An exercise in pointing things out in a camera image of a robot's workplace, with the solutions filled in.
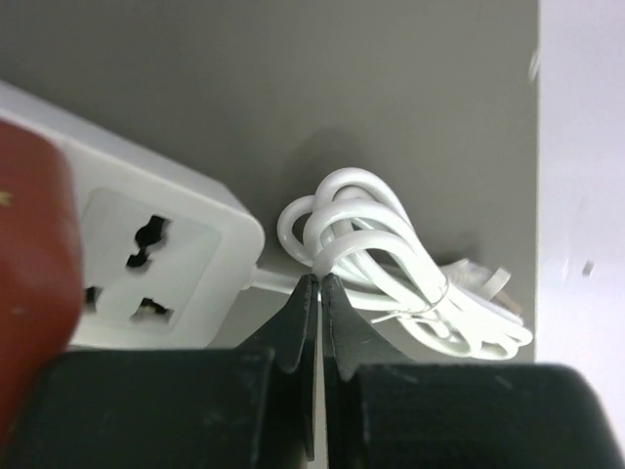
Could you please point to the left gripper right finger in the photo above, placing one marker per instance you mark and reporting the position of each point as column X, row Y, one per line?
column 384, row 410

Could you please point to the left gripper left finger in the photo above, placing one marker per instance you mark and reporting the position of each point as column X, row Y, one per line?
column 250, row 406

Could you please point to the white power strip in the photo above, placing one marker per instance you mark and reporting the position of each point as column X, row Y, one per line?
column 166, row 249

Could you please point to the dark red cube adapter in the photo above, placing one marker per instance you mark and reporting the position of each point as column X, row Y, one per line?
column 41, row 260

